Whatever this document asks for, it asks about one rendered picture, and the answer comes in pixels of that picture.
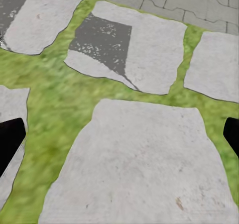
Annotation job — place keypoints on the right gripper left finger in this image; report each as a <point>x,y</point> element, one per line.
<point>12,134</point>

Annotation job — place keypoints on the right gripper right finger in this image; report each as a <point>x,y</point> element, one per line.
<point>231,133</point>

